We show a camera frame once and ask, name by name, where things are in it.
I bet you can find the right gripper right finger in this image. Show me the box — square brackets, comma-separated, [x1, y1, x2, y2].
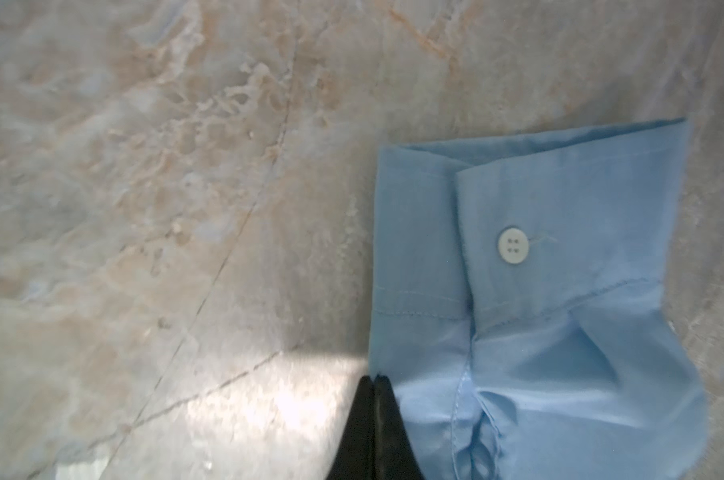
[373, 376, 424, 480]

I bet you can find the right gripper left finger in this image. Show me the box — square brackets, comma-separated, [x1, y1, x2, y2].
[326, 376, 375, 480]

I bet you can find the light blue long sleeve shirt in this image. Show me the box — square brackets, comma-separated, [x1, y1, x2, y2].
[369, 119, 708, 479]

